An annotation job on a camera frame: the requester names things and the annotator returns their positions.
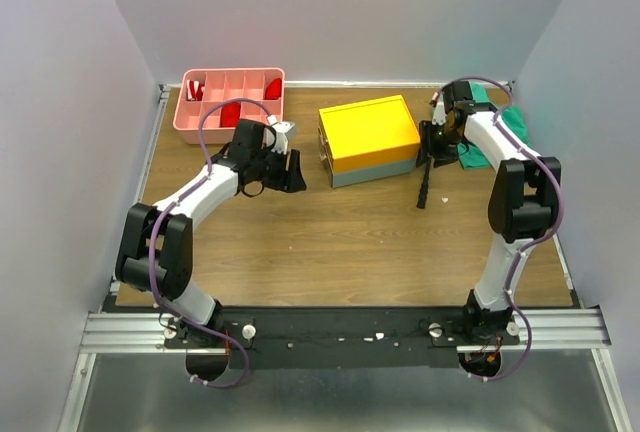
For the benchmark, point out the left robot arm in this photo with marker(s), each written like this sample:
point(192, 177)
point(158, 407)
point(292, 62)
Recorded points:
point(156, 253)

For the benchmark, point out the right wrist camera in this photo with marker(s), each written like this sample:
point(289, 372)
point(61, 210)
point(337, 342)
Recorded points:
point(438, 112)

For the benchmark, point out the red object back compartment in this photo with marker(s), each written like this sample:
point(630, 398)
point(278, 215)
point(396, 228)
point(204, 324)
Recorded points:
point(273, 90)

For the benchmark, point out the red object compartment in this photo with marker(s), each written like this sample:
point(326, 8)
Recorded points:
point(273, 90)
point(230, 115)

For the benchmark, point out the red object front compartment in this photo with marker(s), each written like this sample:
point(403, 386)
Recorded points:
point(230, 115)

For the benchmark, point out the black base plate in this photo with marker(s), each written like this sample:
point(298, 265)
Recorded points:
point(288, 337)

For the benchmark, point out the yellow and grey drawer box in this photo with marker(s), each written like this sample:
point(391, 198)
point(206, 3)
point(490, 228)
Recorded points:
point(367, 140)

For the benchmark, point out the red white striped item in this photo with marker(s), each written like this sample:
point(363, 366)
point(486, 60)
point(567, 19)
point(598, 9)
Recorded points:
point(195, 90)

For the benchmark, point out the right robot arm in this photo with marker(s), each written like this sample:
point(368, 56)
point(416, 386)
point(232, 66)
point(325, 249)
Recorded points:
point(525, 206)

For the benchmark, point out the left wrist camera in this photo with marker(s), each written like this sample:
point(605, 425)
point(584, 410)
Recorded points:
point(278, 135)

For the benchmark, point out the aluminium rail frame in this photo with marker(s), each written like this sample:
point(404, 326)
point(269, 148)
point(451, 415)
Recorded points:
point(537, 329)

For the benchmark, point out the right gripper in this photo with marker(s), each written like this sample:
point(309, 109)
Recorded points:
point(430, 147)

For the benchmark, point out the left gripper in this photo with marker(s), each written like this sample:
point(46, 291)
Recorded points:
point(291, 181)

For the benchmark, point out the black ribbed tool handle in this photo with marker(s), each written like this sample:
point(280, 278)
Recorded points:
point(424, 187)

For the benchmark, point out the pink compartment tray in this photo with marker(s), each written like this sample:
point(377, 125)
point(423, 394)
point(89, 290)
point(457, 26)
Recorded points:
point(200, 120)

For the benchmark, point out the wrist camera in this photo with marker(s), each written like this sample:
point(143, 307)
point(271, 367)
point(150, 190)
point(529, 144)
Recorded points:
point(438, 112)
point(278, 135)

